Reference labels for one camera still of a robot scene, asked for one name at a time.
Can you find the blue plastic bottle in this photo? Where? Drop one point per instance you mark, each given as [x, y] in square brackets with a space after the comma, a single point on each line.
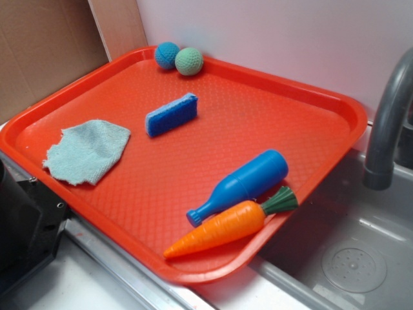
[246, 183]

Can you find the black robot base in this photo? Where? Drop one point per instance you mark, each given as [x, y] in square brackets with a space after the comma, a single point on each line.
[32, 220]

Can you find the orange plastic tray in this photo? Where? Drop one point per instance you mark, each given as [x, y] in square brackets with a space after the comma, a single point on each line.
[141, 203]

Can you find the blue sponge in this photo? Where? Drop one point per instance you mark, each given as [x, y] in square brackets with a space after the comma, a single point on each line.
[171, 115]

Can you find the orange plastic toy carrot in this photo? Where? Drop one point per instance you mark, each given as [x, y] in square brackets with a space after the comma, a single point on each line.
[235, 223]

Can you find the green dimpled ball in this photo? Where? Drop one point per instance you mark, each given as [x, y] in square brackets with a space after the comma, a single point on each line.
[189, 61]

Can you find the blue dimpled ball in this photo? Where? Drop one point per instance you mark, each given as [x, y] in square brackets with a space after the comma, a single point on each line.
[165, 55]

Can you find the light blue cloth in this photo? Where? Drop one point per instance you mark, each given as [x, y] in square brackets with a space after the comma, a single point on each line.
[86, 152]

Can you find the grey plastic sink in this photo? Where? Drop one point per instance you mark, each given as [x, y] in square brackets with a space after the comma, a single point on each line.
[347, 247]

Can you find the grey faucet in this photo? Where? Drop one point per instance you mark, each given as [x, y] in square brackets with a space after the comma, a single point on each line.
[390, 139]

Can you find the brown cardboard panel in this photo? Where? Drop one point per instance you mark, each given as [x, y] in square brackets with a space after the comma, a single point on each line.
[46, 45]

